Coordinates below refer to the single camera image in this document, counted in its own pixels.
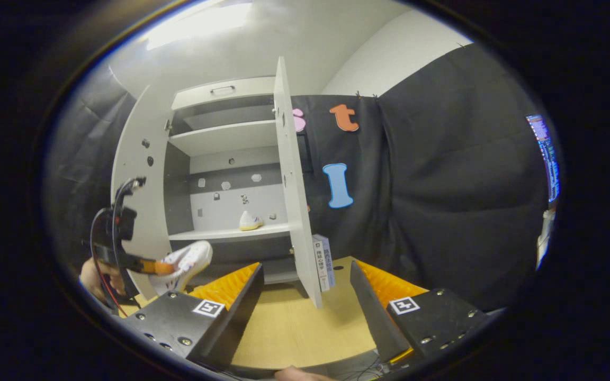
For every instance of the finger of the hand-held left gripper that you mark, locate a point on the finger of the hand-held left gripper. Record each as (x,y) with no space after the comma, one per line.
(157,267)

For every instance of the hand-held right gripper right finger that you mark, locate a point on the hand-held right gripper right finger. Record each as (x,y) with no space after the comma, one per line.
(374,317)

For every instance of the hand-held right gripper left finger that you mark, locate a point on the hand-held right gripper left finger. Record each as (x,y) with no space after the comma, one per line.
(241,317)

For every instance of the white canvas shoe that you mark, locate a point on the white canvas shoe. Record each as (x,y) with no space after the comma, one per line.
(250,221)
(188,262)

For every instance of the white shoe cabinet door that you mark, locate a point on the white shoe cabinet door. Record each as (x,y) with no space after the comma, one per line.
(294,211)
(141,132)

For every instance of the white shoe cabinet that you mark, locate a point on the white shoe cabinet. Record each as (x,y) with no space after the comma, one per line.
(220,137)

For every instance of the white cabinet drawer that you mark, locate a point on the white cabinet drawer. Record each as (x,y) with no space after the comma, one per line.
(199,95)

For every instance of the grey-blue book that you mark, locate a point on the grey-blue book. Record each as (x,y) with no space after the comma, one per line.
(331,254)

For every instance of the white object beside monitor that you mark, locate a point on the white object beside monitor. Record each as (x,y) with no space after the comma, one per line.
(546,233)

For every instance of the computer monitor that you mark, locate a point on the computer monitor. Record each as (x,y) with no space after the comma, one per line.
(546,153)

